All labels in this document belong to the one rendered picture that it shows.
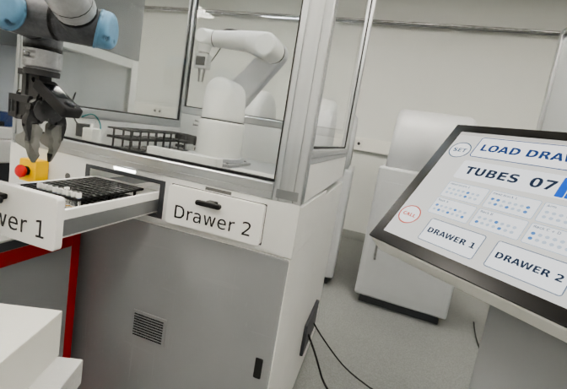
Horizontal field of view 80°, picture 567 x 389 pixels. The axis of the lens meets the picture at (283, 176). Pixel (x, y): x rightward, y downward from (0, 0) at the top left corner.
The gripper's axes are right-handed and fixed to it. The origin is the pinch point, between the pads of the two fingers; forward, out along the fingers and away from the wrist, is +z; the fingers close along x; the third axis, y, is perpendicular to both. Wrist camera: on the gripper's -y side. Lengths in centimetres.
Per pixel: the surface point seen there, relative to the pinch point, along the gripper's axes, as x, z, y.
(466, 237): 4, -4, -90
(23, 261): -2.1, 29.1, 7.7
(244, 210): -20.9, 7.2, -44.0
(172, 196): -20.9, 8.0, -22.0
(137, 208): -14.2, 11.8, -16.3
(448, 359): -141, 99, -134
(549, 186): 1, -14, -100
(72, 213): 5.6, 9.1, -16.0
